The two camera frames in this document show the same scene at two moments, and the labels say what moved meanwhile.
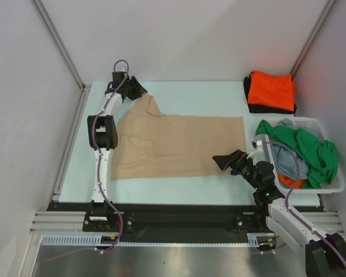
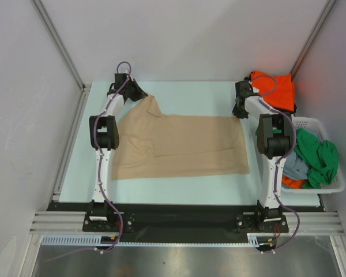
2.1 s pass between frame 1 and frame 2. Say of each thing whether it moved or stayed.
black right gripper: moved
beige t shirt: stayed
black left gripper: stayed
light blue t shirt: stayed
